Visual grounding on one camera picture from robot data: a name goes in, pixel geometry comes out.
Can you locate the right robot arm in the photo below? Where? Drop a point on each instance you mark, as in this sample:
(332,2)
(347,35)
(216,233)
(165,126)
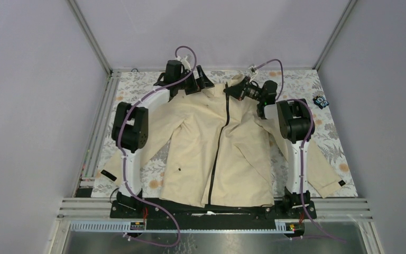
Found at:
(295,124)

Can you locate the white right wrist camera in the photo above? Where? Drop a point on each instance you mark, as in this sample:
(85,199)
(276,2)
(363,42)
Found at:
(253,71)

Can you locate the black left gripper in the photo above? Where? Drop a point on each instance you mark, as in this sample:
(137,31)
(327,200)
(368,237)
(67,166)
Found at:
(197,84)

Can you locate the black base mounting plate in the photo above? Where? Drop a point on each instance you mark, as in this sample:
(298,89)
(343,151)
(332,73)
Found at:
(154,208)

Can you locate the small blue black tag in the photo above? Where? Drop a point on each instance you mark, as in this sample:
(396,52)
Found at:
(321,102)

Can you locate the floral patterned table cloth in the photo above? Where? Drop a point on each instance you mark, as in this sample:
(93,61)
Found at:
(297,84)

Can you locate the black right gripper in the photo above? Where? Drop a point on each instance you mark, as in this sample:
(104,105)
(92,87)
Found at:
(237,91)

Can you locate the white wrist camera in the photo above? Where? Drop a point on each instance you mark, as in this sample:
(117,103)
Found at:
(253,71)
(185,60)

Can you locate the beige zip-up jacket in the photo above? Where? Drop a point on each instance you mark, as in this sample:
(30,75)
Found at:
(219,151)

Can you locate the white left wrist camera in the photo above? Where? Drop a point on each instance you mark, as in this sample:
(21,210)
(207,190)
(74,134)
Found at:
(185,60)

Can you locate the slotted grey cable duct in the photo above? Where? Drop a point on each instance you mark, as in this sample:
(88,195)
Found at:
(192,225)

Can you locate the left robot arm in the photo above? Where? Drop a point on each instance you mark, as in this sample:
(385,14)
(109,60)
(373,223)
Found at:
(131,122)

